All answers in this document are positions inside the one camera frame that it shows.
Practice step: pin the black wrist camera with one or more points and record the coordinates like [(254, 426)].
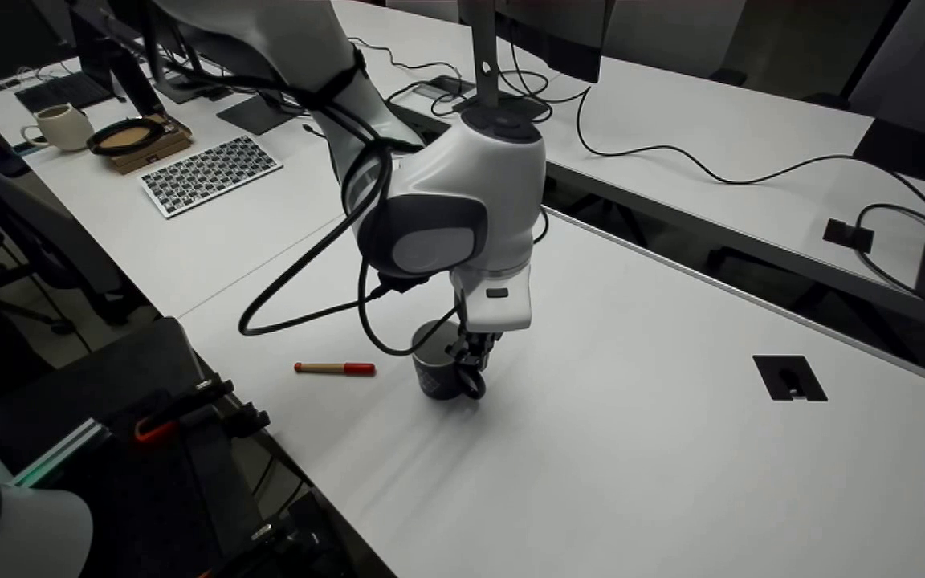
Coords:
[(409, 283)]

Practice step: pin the black rectangular desk hub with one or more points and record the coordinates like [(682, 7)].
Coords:
[(845, 235)]

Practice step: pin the grey aluminium rail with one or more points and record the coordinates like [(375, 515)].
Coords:
[(57, 453)]

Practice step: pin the black office chair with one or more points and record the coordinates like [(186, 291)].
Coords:
[(14, 235)]

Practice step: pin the black round plate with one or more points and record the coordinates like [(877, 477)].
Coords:
[(126, 137)]

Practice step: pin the black desk pad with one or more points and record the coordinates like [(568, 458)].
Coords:
[(63, 91), (260, 115)]

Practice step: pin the black square desk port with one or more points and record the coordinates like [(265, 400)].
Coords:
[(788, 380)]

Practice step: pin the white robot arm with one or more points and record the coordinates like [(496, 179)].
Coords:
[(482, 182)]

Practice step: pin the red and tan marker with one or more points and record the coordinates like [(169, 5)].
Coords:
[(356, 372)]

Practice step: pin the grey monitor with stand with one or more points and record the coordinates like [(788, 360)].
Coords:
[(924, 85)]

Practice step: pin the dark patterned mug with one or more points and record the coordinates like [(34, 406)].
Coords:
[(434, 373)]

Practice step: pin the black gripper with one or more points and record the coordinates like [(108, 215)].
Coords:
[(477, 346)]

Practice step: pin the grey office chair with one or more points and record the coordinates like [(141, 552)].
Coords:
[(676, 32)]

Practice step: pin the checkerboard calibration board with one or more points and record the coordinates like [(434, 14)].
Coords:
[(210, 179)]

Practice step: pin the dark monitor with pole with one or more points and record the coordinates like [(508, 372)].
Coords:
[(549, 43)]

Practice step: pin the cream mug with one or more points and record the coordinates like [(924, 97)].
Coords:
[(66, 129)]

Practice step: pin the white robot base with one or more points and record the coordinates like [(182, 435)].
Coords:
[(23, 534)]

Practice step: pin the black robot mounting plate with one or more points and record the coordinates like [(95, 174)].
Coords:
[(151, 503)]

